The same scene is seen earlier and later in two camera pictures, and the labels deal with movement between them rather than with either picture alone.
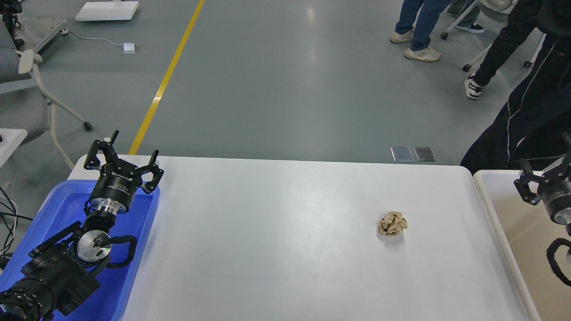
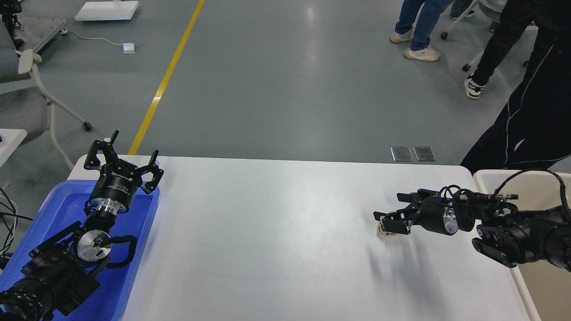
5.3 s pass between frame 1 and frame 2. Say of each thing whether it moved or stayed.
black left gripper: stayed
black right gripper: moved
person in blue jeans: stayed
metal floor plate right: stayed
